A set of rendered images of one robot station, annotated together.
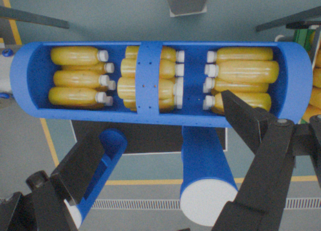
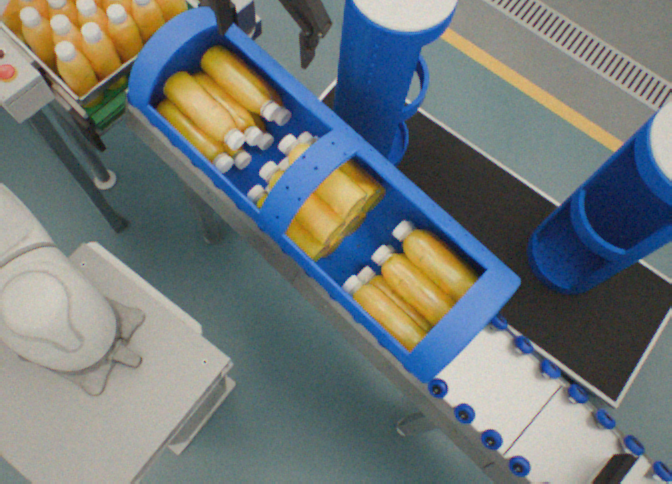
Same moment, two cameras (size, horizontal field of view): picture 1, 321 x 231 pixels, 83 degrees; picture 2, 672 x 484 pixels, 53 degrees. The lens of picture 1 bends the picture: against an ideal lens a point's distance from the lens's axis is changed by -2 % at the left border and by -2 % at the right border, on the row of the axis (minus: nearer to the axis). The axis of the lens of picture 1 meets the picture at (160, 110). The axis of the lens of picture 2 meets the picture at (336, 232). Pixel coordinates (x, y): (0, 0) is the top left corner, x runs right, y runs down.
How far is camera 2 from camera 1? 0.86 m
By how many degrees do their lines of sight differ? 17
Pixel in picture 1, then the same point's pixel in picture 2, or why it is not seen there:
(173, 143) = (440, 152)
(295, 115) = (194, 15)
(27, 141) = not seen: outside the picture
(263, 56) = (169, 110)
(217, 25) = (174, 293)
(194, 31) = (220, 320)
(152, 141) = (480, 189)
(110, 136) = (564, 270)
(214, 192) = not seen: outside the picture
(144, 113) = (349, 144)
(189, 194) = (420, 18)
